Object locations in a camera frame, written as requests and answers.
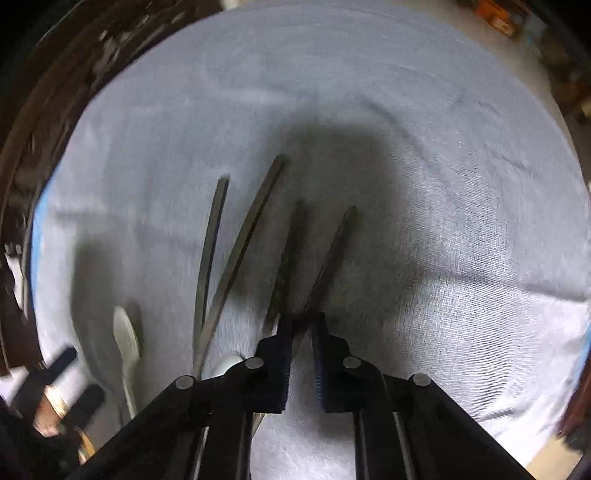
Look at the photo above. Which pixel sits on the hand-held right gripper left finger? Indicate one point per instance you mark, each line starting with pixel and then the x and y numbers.
pixel 284 369

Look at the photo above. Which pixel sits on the white plastic spoon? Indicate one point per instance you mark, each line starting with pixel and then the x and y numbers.
pixel 124 337

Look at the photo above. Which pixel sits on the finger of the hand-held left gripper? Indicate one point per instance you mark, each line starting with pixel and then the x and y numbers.
pixel 60 367
pixel 87 401

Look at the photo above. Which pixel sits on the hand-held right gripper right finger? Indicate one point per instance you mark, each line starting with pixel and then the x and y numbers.
pixel 323 374

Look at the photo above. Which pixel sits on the grey blanket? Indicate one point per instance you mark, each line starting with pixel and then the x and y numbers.
pixel 415 184

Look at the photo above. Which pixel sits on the light blue cloth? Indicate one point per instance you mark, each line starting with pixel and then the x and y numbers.
pixel 39 207

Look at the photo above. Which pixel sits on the orange box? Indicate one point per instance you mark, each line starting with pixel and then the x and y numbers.
pixel 496 16

